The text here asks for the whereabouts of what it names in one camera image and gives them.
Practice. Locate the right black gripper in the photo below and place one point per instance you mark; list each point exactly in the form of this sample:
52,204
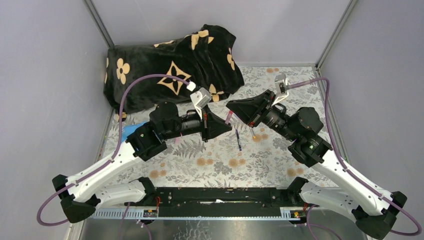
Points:
250,111

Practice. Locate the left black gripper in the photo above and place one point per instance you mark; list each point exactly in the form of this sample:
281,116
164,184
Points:
215,125

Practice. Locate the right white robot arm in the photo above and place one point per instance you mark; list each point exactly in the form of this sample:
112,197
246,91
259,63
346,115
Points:
373,209

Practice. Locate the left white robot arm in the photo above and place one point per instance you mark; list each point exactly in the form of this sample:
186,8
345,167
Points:
84,193

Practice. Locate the dark purple pen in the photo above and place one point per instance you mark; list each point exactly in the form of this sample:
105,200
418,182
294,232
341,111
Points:
238,140

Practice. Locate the black floral plush blanket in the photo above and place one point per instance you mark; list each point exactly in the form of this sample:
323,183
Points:
148,74

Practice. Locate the blue cartoon cloth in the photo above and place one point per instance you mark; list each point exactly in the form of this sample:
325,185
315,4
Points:
128,130

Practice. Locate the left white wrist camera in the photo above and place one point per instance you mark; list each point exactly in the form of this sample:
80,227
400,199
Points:
199,96

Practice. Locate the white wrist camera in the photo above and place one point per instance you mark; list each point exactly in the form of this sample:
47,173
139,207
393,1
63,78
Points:
199,96
281,83

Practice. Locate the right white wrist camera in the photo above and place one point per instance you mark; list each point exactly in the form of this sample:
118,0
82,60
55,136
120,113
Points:
281,83

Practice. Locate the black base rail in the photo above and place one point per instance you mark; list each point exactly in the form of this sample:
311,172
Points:
224,202

